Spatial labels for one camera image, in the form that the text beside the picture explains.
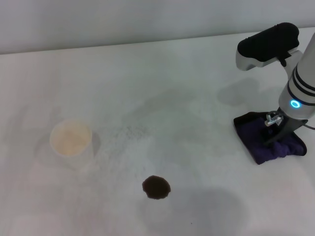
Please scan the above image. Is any purple rag with black edge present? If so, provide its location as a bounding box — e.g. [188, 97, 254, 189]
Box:
[233, 111, 308, 166]

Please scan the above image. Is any dark liquid stain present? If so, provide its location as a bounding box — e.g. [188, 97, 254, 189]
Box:
[142, 175, 171, 200]

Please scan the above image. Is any white paper cup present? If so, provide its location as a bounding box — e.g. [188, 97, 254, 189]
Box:
[49, 119, 94, 172]

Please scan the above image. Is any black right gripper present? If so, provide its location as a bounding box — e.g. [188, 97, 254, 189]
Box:
[261, 108, 309, 146]

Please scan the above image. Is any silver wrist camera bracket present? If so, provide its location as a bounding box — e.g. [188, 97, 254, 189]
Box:
[264, 112, 284, 127]

